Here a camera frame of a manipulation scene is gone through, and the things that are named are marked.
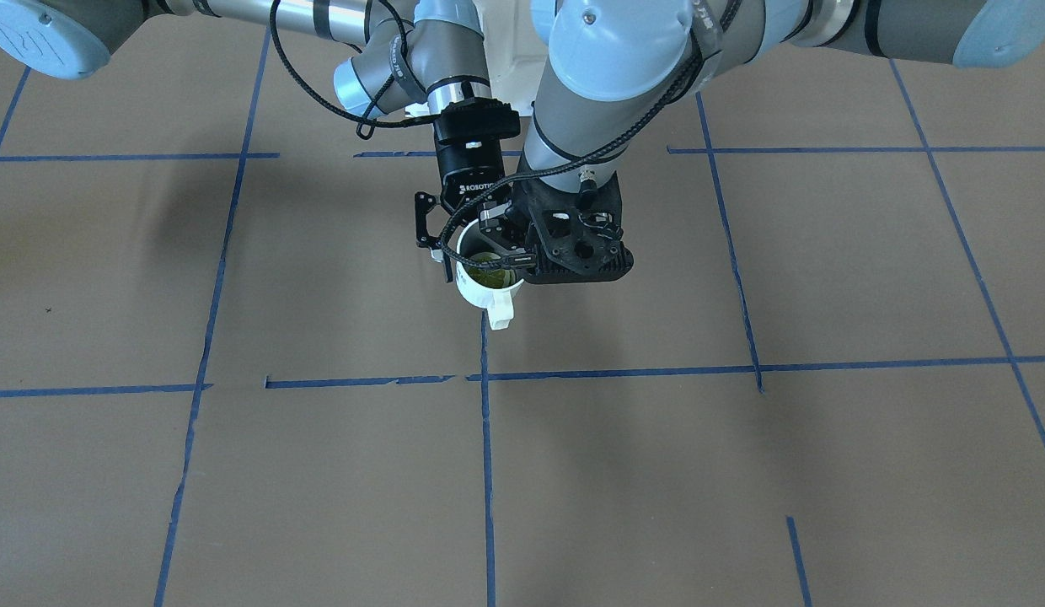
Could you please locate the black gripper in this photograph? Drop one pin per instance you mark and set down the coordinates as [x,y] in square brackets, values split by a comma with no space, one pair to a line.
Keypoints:
[465,166]
[520,210]

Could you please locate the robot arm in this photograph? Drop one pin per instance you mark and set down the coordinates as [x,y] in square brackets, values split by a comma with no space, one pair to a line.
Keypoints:
[72,40]
[612,65]

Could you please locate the lemon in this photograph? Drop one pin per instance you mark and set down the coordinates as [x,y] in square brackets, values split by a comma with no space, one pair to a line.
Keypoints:
[485,262]

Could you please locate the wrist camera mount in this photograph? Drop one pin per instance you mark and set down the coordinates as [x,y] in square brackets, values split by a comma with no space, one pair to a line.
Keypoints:
[576,237]

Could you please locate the white HOME mug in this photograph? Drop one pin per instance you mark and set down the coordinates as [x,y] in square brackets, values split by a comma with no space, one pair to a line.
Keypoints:
[492,290]

